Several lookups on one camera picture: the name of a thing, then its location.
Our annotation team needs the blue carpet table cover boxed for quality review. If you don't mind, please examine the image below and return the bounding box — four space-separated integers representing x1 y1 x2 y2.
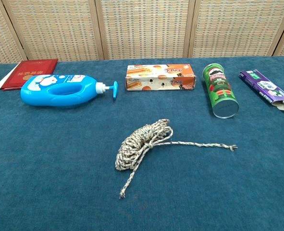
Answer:
0 56 284 231

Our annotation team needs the blue pump bottle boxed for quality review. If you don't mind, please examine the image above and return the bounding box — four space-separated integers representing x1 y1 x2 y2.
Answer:
20 74 119 107

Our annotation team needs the purple carton box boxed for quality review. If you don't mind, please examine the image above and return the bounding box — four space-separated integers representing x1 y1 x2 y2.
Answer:
238 69 284 113

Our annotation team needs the white paper sheet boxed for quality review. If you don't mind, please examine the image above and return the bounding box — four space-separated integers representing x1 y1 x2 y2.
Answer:
0 62 22 90

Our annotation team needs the green Pringles can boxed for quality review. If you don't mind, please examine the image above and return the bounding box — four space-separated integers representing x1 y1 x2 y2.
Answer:
202 63 239 119

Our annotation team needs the speckled white braided rope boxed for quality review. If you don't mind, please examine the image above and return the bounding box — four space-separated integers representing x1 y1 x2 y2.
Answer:
114 118 238 199

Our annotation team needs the orange snack box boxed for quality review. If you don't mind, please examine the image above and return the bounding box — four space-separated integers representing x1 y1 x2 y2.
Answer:
125 64 197 91

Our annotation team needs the red certificate book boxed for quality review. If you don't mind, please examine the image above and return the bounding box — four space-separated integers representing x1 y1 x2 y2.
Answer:
1 58 59 91

